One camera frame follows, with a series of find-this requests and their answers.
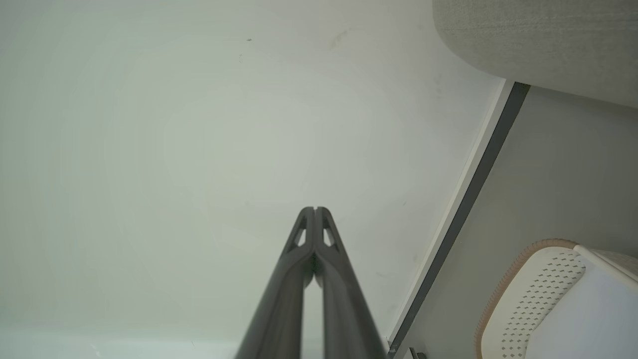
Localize white perforated laundry basket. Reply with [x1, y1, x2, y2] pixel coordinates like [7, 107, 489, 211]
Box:
[474, 238, 638, 359]

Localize white and black baseboard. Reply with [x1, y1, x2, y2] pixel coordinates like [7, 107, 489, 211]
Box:
[386, 79, 532, 359]

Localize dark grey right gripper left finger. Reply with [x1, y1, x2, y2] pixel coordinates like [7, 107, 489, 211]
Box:
[234, 206, 316, 359]

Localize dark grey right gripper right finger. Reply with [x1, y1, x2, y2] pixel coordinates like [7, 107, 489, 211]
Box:
[315, 206, 387, 359]

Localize grey fabric sofa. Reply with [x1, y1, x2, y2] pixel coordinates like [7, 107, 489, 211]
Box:
[432, 0, 638, 109]

